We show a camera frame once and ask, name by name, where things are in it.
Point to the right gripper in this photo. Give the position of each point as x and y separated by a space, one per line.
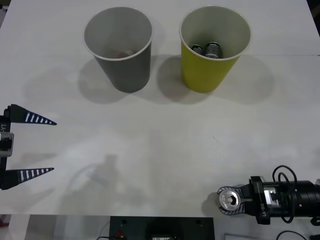
260 200

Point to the silver drink can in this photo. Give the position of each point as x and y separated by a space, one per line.
229 199

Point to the yellow-green plastic waste bin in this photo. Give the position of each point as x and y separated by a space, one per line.
205 75

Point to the black drink can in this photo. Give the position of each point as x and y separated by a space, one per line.
213 50
197 49

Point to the grey plastic waste bin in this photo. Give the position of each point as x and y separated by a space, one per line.
130 72

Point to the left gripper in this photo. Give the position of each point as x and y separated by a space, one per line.
5 124

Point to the black robot torso base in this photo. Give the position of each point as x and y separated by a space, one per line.
162 228

